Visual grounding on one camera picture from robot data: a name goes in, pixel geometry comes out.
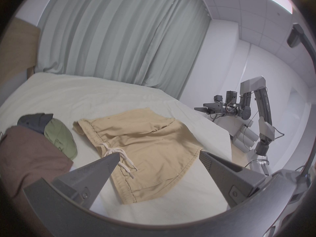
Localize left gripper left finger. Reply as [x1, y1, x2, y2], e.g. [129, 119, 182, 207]
[52, 153, 120, 206]

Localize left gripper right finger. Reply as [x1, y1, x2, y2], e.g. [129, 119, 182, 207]
[199, 151, 266, 208]

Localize beige shorts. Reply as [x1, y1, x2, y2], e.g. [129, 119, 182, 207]
[72, 108, 203, 205]

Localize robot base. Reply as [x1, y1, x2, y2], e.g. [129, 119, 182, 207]
[231, 121, 274, 180]

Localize bed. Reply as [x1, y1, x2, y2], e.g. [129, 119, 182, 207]
[0, 17, 234, 218]

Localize green garment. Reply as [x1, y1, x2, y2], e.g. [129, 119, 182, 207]
[44, 118, 78, 160]

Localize pale green curtain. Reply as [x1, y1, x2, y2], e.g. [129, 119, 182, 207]
[35, 0, 174, 88]
[138, 0, 212, 101]

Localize brown garment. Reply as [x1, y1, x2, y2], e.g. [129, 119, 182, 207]
[0, 126, 74, 231]

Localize black garment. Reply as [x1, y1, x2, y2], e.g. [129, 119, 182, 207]
[17, 113, 54, 134]

